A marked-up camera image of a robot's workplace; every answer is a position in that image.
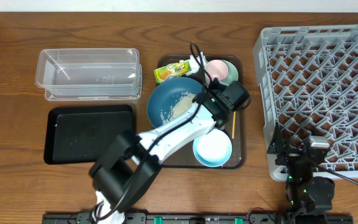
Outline pile of rice grains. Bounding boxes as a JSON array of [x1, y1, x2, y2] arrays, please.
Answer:
[[160, 91, 195, 124]]

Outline pink cup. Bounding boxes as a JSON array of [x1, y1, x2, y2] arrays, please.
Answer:
[[205, 60, 229, 81]]

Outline wooden chopstick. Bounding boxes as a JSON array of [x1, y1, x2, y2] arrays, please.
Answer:
[[231, 112, 236, 139]]

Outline light green saucer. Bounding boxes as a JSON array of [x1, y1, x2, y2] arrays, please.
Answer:
[[223, 60, 239, 85]]

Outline dark blue plate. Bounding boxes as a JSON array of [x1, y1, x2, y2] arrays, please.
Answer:
[[147, 77, 202, 128]]

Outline light blue bowl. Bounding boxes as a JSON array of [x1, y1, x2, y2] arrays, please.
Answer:
[[193, 129, 232, 167]]

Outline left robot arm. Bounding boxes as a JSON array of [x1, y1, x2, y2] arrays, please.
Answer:
[[89, 82, 248, 223]]

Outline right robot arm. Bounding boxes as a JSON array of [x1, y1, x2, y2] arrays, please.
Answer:
[[267, 123, 335, 223]]

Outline grey dishwasher rack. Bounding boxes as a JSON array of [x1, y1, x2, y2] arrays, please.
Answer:
[[253, 25, 358, 179]]

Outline crumpled white tissue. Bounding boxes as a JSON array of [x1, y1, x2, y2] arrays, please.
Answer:
[[180, 53, 208, 77]]

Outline brown serving tray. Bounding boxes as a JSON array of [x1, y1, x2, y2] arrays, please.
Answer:
[[162, 55, 247, 170]]

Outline green yellow snack wrapper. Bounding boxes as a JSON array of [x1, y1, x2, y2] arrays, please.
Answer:
[[154, 61, 191, 84]]

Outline clear plastic bin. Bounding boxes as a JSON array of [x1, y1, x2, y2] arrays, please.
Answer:
[[35, 48, 142, 101]]

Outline black plastic tray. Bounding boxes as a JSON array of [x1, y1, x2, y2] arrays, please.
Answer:
[[44, 105, 135, 165]]

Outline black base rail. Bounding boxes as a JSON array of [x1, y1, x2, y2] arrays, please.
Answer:
[[41, 212, 354, 224]]

